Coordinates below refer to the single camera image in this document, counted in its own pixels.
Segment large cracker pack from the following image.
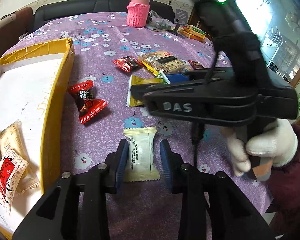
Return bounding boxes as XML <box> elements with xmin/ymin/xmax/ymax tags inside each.
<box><xmin>138</xmin><ymin>50</ymin><xmax>193</xmax><ymax>76</ymax></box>

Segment white red snack packet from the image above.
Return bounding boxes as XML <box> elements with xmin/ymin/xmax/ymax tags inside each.
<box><xmin>0</xmin><ymin>145</ymin><xmax>28</xmax><ymax>208</ymax></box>

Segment red black candy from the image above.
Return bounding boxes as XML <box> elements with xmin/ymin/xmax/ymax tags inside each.
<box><xmin>67</xmin><ymin>80</ymin><xmax>107</xmax><ymax>124</ymax></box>
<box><xmin>113</xmin><ymin>56</ymin><xmax>144</xmax><ymax>73</ymax></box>

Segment yellow rimmed white tray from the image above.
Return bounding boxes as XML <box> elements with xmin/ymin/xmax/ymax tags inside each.
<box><xmin>0</xmin><ymin>38</ymin><xmax>74</xmax><ymax>239</ymax></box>

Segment right white gloved hand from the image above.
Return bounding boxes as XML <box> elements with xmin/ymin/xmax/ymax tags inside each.
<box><xmin>221</xmin><ymin>119</ymin><xmax>298</xmax><ymax>177</ymax></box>

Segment maroon sleeve forearm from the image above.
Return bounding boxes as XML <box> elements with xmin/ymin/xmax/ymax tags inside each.
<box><xmin>267</xmin><ymin>125</ymin><xmax>300</xmax><ymax>239</ymax></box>

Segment grey phone stand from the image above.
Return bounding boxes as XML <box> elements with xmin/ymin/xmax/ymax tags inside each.
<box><xmin>168</xmin><ymin>8</ymin><xmax>189</xmax><ymax>37</ymax></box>

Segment orange biscuit boxes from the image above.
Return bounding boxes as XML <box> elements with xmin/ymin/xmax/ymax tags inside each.
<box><xmin>178</xmin><ymin>24</ymin><xmax>206</xmax><ymax>42</ymax></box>

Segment black leather sofa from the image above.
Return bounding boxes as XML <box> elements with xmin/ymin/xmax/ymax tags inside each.
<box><xmin>33</xmin><ymin>0</ymin><xmax>176</xmax><ymax>32</ymax></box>

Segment long beige wafer stick pack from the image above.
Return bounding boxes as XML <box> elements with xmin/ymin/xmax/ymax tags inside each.
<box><xmin>0</xmin><ymin>120</ymin><xmax>40</xmax><ymax>194</ymax></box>

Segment brown armchair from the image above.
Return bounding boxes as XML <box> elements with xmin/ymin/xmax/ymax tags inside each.
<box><xmin>0</xmin><ymin>7</ymin><xmax>33</xmax><ymax>57</ymax></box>

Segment clear plastic bag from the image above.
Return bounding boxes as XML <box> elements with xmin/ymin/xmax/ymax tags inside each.
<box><xmin>145</xmin><ymin>10</ymin><xmax>176</xmax><ymax>31</ymax></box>

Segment long red chocolate bar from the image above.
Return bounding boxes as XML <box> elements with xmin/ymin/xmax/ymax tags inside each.
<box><xmin>188</xmin><ymin>60</ymin><xmax>205</xmax><ymax>70</ymax></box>

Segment white cream candy packet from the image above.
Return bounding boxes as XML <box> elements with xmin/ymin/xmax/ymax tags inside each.
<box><xmin>123</xmin><ymin>127</ymin><xmax>160</xmax><ymax>182</ymax></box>

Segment pink knitted thermos bottle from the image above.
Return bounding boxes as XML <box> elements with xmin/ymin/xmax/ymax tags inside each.
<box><xmin>126</xmin><ymin>0</ymin><xmax>150</xmax><ymax>28</ymax></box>

